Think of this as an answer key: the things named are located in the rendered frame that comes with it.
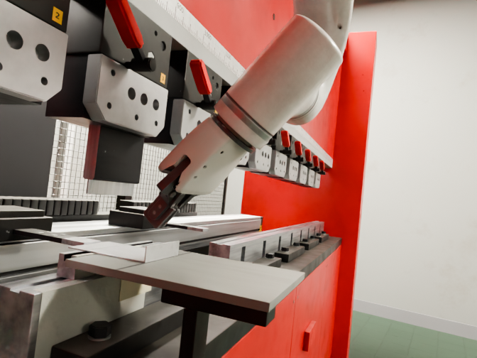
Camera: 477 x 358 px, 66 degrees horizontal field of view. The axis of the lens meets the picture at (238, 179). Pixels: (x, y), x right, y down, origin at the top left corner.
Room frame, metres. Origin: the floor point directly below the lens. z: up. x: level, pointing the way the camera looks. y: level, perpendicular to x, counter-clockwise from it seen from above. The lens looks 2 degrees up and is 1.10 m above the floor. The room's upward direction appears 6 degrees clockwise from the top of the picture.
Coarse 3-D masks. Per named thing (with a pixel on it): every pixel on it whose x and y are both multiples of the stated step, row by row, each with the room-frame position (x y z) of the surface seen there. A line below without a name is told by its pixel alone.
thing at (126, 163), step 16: (96, 128) 0.50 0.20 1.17; (96, 144) 0.50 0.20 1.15; (112, 144) 0.52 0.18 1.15; (128, 144) 0.56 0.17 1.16; (96, 160) 0.50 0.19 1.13; (112, 160) 0.53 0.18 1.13; (128, 160) 0.56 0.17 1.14; (96, 176) 0.50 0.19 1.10; (112, 176) 0.53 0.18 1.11; (128, 176) 0.56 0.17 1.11; (96, 192) 0.52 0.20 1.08; (112, 192) 0.55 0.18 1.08; (128, 192) 0.58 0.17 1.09
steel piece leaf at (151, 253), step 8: (104, 248) 0.54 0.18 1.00; (112, 248) 0.55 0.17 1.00; (120, 248) 0.55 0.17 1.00; (128, 248) 0.56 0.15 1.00; (136, 248) 0.57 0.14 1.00; (144, 248) 0.58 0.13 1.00; (152, 248) 0.49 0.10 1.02; (160, 248) 0.51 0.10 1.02; (168, 248) 0.53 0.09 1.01; (176, 248) 0.55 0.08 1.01; (112, 256) 0.50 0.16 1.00; (120, 256) 0.49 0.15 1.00; (128, 256) 0.50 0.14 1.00; (136, 256) 0.50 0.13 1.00; (144, 256) 0.51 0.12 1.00; (152, 256) 0.49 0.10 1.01; (160, 256) 0.51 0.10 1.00; (168, 256) 0.53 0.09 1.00
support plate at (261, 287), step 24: (72, 264) 0.45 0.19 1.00; (96, 264) 0.44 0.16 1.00; (120, 264) 0.46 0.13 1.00; (144, 264) 0.47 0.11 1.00; (168, 264) 0.49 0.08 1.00; (192, 264) 0.50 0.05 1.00; (216, 264) 0.52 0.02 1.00; (240, 264) 0.54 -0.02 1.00; (168, 288) 0.40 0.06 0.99; (192, 288) 0.39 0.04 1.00; (216, 288) 0.39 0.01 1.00; (240, 288) 0.40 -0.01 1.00; (264, 288) 0.41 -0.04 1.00; (288, 288) 0.43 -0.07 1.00
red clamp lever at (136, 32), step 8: (112, 0) 0.41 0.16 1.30; (120, 0) 0.41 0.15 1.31; (112, 8) 0.41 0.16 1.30; (120, 8) 0.41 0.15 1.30; (128, 8) 0.42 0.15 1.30; (112, 16) 0.42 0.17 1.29; (120, 16) 0.42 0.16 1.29; (128, 16) 0.42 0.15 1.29; (120, 24) 0.43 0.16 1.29; (128, 24) 0.43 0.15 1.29; (136, 24) 0.44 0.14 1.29; (120, 32) 0.44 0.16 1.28; (128, 32) 0.43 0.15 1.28; (136, 32) 0.44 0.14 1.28; (128, 40) 0.44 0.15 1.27; (136, 40) 0.44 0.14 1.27; (136, 48) 0.45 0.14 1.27; (136, 56) 0.46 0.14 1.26; (144, 56) 0.46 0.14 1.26; (128, 64) 0.48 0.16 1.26; (136, 64) 0.47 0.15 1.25; (144, 64) 0.46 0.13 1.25; (152, 64) 0.47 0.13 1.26
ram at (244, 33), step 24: (144, 0) 0.51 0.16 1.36; (192, 0) 0.63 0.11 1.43; (216, 0) 0.71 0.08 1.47; (240, 0) 0.81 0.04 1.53; (264, 0) 0.96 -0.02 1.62; (288, 0) 1.17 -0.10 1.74; (168, 24) 0.57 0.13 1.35; (216, 24) 0.72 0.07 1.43; (240, 24) 0.83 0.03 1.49; (264, 24) 0.98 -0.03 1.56; (192, 48) 0.64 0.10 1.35; (240, 48) 0.84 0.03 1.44; (264, 48) 0.99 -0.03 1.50; (216, 72) 0.74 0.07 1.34; (336, 96) 2.43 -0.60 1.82; (312, 120) 1.73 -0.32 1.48
